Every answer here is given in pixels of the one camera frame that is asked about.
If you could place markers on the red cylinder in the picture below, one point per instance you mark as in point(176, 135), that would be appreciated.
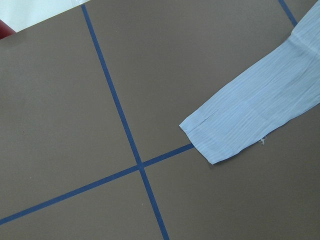
point(5, 30)

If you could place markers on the light blue button shirt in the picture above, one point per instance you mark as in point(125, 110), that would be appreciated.
point(281, 86)

